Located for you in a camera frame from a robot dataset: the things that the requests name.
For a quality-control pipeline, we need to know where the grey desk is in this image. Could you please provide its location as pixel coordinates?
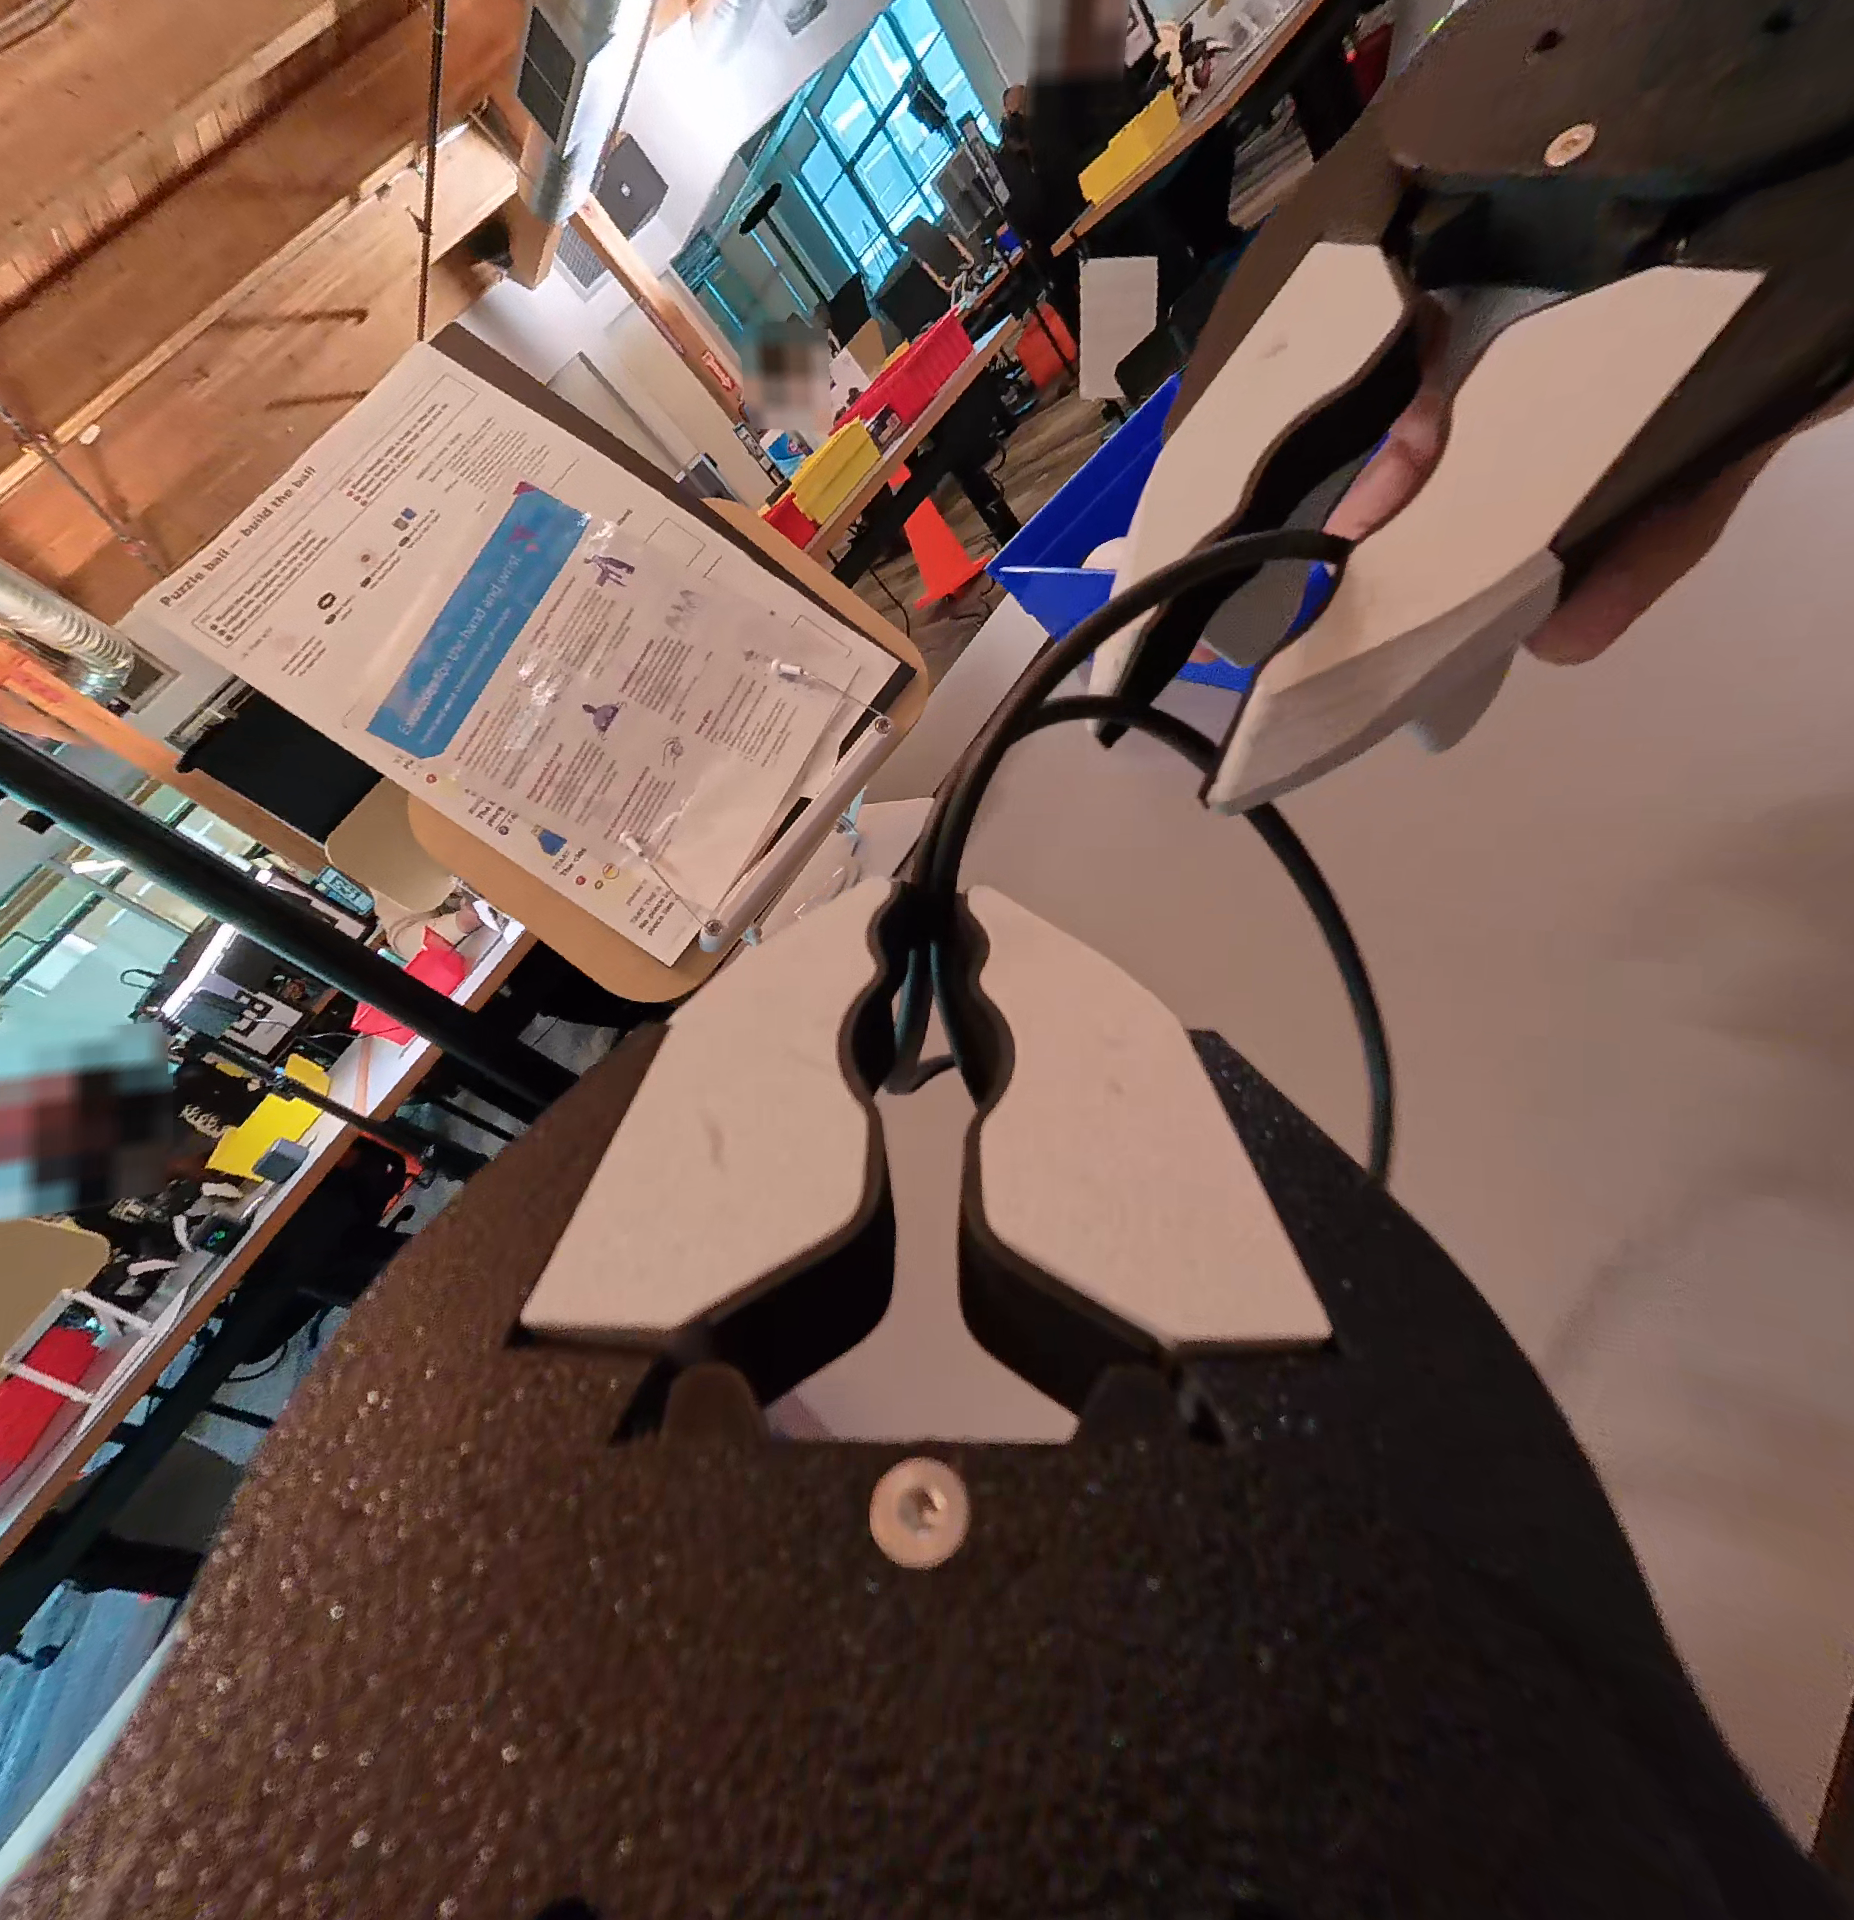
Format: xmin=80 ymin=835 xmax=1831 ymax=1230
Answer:
xmin=778 ymin=397 xmax=1854 ymax=1862

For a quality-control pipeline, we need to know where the orange traffic cone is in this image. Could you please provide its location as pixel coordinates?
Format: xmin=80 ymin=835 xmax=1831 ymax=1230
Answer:
xmin=900 ymin=499 xmax=985 ymax=609

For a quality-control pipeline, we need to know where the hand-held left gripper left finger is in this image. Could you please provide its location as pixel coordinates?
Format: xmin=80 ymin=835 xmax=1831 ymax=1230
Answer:
xmin=520 ymin=878 xmax=915 ymax=1408

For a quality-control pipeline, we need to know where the yellow plastic bin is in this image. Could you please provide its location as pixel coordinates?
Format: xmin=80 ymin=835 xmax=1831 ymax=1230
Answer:
xmin=787 ymin=418 xmax=887 ymax=523
xmin=1075 ymin=87 xmax=1187 ymax=207
xmin=207 ymin=1056 xmax=341 ymax=1182

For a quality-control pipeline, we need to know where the person's right hand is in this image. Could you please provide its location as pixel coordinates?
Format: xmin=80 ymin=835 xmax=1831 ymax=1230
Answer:
xmin=1524 ymin=450 xmax=1778 ymax=669

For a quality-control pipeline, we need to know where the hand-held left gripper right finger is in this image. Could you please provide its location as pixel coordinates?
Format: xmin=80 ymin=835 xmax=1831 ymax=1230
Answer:
xmin=953 ymin=886 xmax=1334 ymax=1427

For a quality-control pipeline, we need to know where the white board panel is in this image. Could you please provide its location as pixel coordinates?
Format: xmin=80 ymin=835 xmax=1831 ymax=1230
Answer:
xmin=1075 ymin=256 xmax=1164 ymax=411

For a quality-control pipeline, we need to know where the white instruction sheet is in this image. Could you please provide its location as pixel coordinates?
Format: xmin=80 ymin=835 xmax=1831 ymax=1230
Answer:
xmin=159 ymin=343 xmax=887 ymax=968

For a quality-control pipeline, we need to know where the silver ventilation duct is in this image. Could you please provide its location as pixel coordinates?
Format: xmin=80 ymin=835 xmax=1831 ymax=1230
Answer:
xmin=514 ymin=0 xmax=662 ymax=215
xmin=0 ymin=536 xmax=137 ymax=706

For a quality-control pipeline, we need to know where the black cable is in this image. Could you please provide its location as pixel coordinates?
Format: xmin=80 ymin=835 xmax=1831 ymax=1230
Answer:
xmin=885 ymin=527 xmax=1396 ymax=1187

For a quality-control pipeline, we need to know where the blue plastic bin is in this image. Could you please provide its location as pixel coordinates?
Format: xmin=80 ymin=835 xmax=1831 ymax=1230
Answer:
xmin=988 ymin=374 xmax=1355 ymax=695

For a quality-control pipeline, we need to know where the black metal pole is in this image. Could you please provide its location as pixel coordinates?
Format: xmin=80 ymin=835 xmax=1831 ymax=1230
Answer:
xmin=0 ymin=704 xmax=557 ymax=1123

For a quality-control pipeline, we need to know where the red plastic bin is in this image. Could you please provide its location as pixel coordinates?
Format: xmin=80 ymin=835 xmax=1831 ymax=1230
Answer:
xmin=836 ymin=307 xmax=979 ymax=439
xmin=0 ymin=1326 xmax=107 ymax=1510
xmin=350 ymin=926 xmax=470 ymax=1039

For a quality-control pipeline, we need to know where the black wall speaker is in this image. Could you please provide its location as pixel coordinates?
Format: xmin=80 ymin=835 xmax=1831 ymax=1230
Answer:
xmin=595 ymin=133 xmax=674 ymax=232

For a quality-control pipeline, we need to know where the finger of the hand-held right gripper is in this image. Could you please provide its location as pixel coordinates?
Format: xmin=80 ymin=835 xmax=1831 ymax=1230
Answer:
xmin=1202 ymin=267 xmax=1769 ymax=818
xmin=1089 ymin=236 xmax=1421 ymax=711

